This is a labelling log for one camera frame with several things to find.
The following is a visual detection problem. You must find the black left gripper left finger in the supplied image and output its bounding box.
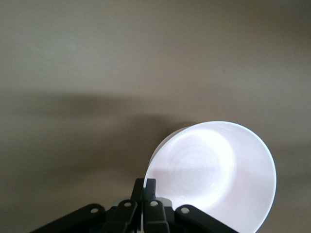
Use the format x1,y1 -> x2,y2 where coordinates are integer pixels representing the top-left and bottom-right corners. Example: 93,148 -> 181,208
103,178 -> 146,233

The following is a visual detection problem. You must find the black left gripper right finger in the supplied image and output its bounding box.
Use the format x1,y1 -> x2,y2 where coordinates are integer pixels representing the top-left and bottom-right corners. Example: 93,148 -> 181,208
143,178 -> 171,233

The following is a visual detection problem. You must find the pink plastic bowl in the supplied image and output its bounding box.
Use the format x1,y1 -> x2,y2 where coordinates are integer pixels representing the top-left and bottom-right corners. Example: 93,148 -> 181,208
145,120 -> 278,230

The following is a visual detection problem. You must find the brown table cloth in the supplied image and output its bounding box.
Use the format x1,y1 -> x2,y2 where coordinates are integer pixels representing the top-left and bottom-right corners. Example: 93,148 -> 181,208
0,0 -> 311,233

